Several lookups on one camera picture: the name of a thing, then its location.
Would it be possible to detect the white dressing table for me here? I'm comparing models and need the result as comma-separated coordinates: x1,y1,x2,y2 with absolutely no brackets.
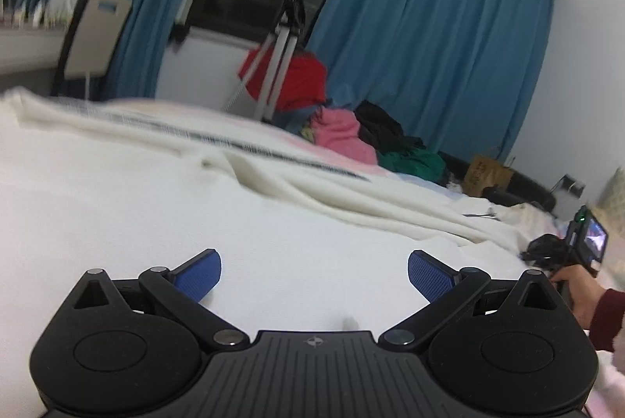
0,26,74,78

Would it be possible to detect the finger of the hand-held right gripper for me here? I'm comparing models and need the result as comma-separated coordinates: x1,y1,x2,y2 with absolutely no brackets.
520,233,570,273

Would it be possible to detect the pink cloth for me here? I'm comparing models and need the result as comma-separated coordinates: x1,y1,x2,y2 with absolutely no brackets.
309,105,379,166

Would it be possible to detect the red cloth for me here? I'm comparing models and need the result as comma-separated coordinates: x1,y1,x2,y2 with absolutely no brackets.
238,49,328,113

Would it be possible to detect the black cloth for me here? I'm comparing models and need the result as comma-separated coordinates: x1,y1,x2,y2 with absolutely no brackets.
354,100,427,154

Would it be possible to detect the pale bed sheet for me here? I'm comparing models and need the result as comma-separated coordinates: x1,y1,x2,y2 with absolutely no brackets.
368,164,489,204

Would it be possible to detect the green cloth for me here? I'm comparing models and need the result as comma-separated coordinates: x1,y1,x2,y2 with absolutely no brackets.
378,148,447,185

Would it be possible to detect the black sofa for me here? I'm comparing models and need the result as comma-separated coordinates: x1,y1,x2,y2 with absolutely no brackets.
438,151,558,214

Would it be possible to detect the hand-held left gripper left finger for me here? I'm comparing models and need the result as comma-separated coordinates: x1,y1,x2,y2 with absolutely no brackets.
72,248,251,350

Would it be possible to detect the wall socket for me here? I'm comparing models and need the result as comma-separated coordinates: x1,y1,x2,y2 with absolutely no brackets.
557,174,587,197

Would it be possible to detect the cream white garment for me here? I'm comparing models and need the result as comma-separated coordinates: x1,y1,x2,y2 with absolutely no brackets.
0,86,594,418

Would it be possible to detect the row of small bottles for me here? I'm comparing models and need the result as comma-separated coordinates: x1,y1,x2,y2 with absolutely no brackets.
0,0,75,29

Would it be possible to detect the brown paper bag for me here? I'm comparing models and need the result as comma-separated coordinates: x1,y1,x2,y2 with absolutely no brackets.
461,154,516,200

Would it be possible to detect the silver camera tripod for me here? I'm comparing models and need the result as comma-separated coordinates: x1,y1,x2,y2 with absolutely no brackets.
223,0,308,122

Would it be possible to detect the person's right forearm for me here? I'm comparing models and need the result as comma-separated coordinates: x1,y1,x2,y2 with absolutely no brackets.
588,288,625,353

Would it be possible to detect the white chair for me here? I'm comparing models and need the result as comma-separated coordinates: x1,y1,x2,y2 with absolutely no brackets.
51,0,134,100

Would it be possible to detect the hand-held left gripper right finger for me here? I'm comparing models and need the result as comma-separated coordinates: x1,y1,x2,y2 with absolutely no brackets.
378,250,558,350

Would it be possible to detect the person's right hand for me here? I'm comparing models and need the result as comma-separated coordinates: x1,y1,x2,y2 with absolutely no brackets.
551,264,605,327

